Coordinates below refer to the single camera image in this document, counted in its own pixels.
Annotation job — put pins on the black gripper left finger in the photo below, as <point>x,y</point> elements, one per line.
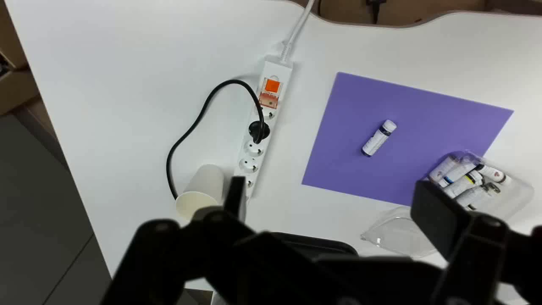
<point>236,197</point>

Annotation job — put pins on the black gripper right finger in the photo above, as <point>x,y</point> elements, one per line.
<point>437,217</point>

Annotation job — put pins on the clear plastic clamshell container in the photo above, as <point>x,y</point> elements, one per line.
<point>508,195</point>

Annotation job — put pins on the plain white tube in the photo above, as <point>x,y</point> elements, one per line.
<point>474,197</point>

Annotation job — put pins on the white tube yellow cap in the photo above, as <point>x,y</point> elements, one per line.
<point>469,183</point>

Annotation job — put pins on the white tube blue cap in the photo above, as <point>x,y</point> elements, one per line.
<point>458,171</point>

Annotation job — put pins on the white tube orange band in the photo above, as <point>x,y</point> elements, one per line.
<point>493,173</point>

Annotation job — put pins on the white power strip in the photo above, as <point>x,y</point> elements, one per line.
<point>264,120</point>

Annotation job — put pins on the purple paper sheet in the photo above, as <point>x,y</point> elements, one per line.
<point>395,146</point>

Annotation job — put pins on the white tube black band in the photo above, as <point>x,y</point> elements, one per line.
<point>378,137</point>

